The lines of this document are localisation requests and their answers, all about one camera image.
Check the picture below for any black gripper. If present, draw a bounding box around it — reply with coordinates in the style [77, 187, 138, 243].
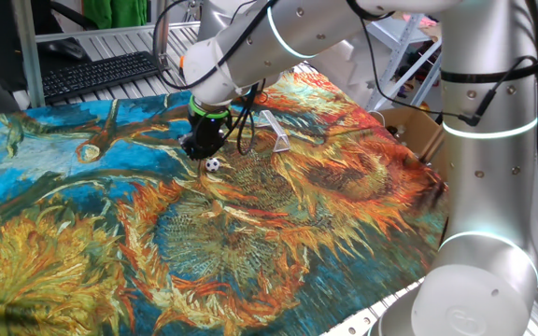
[178, 115, 228, 163]

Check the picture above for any clear triangular stand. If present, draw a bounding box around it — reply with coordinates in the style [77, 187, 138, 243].
[255, 109, 292, 154]

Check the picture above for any sunflower painting tablecloth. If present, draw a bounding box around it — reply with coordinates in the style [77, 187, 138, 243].
[0, 69, 450, 336]

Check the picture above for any black computer keyboard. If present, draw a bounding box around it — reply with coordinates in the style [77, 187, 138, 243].
[41, 49, 171, 105]

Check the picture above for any hanging green cloth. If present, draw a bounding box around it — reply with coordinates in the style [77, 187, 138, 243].
[81, 0, 149, 30]

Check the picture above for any white foam block stack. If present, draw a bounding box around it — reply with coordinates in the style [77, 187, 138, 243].
[308, 35, 394, 111]

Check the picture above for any black computer mouse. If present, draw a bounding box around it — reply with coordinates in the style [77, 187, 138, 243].
[38, 37, 92, 62]

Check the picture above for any white metal shelf rack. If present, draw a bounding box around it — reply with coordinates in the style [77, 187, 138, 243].
[365, 12, 443, 113]

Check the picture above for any brown cardboard box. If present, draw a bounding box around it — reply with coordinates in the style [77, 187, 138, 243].
[374, 106, 447, 181]

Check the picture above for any aluminium frame rail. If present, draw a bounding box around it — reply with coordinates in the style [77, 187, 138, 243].
[34, 18, 203, 44]

